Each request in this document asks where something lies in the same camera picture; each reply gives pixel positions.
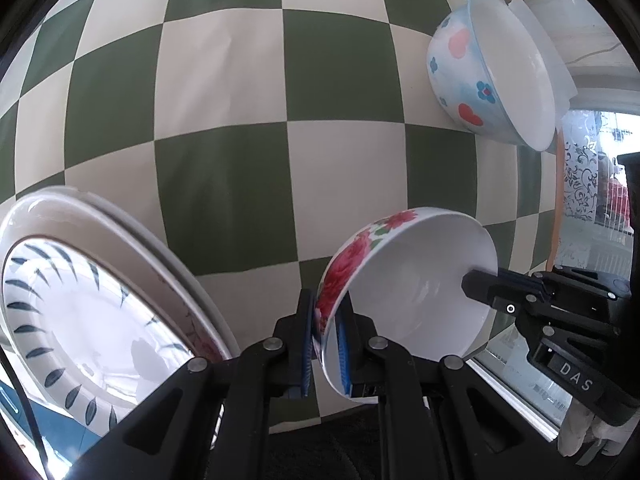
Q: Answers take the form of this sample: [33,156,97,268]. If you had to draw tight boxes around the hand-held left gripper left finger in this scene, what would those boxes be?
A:
[97,287,317,480]

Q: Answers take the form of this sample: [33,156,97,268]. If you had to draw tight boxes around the person's right hand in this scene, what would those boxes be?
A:
[557,400,633,461]

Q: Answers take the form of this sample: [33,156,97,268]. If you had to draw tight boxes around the frosted glass sliding door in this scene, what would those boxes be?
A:
[475,105,640,436]

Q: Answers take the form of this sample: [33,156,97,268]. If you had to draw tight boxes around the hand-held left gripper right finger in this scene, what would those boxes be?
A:
[336,300,556,480]

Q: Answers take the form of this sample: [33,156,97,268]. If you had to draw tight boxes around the black cable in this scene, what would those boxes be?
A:
[0,342,51,480]

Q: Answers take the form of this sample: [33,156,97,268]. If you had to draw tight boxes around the green white checkered tablecloth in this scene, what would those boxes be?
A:
[0,0,569,434]

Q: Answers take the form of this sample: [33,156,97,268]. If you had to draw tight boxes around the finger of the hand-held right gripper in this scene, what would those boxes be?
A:
[497,268,544,289]
[461,268,542,316]

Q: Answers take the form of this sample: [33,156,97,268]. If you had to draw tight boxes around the large white flower-print plate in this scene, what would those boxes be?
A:
[10,186,240,362]

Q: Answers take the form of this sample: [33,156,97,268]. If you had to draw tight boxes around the white bowl red flower print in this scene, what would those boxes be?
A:
[314,206,499,404]

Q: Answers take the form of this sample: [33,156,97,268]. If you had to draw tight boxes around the white bowl blue pink flowers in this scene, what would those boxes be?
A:
[426,0,559,152]

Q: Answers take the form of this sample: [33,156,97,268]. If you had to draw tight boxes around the white plate blue leaf stripes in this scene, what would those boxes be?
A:
[0,237,226,439]

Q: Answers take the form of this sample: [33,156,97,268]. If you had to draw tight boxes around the white plate black floral print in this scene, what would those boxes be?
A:
[0,195,227,362]

